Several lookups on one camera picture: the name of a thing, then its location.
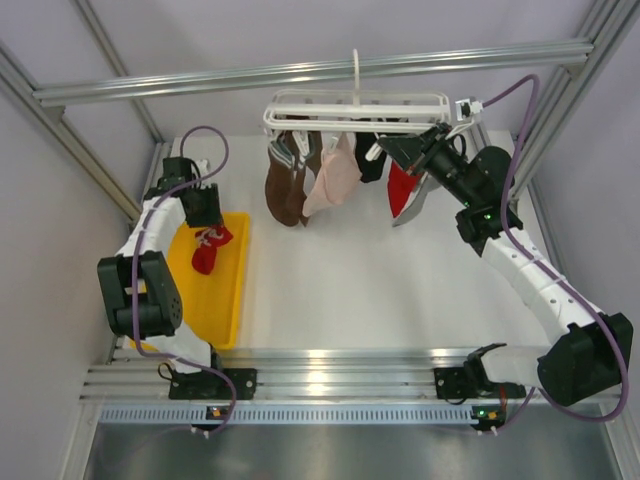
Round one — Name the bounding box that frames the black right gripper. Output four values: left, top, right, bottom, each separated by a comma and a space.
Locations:
380, 123, 479, 208

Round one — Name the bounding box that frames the red santa sock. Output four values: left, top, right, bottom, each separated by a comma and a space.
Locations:
387, 161, 422, 219
191, 225, 233, 275

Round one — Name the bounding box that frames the grey sock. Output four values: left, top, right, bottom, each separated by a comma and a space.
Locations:
392, 175, 440, 228

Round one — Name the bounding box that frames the black sock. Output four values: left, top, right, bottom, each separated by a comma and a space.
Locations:
384, 117, 408, 136
354, 132, 387, 183

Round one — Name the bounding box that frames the white plastic clip hanger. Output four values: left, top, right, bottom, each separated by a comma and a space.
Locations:
263, 50, 451, 153

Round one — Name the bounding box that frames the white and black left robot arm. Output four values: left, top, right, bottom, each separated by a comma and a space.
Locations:
97, 157, 232, 397

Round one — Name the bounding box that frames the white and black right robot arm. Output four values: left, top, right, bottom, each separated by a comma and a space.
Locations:
378, 123, 633, 407

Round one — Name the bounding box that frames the pink sock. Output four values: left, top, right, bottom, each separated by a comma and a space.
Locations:
302, 132, 362, 217

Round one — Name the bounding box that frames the maroon striped brown sock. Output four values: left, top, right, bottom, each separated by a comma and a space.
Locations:
293, 131, 322, 227
265, 132, 308, 227

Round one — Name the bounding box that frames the yellow plastic tray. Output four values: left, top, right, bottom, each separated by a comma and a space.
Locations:
165, 212, 250, 350

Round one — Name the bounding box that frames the aluminium top crossbar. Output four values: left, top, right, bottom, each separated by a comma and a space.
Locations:
33, 38, 595, 107

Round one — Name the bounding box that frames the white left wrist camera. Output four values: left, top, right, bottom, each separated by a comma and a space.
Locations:
194, 158, 211, 178

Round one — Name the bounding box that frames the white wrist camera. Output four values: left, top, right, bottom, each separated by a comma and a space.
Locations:
454, 97, 484, 124
194, 158, 211, 178

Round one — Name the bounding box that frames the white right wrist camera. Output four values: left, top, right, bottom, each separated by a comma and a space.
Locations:
454, 97, 484, 124

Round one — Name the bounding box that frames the aluminium right frame post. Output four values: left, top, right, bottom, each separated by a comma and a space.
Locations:
510, 1, 639, 205

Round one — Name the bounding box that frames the aluminium frame post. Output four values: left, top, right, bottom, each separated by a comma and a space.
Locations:
510, 1, 639, 205
1, 42, 142, 231

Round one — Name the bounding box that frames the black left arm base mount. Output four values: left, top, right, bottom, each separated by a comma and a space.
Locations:
168, 368, 258, 400

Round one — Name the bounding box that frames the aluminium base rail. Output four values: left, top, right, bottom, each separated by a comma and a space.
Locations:
80, 348, 468, 402

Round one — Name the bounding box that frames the slotted grey cable duct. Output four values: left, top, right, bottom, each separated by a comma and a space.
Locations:
99, 404, 504, 426

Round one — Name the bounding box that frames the aluminium left frame post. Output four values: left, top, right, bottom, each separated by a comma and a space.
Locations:
1, 42, 142, 231

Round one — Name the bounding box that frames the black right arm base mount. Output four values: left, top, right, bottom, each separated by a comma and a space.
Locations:
433, 367, 527, 404

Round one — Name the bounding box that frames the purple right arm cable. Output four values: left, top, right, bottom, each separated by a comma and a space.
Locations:
482, 73, 631, 422

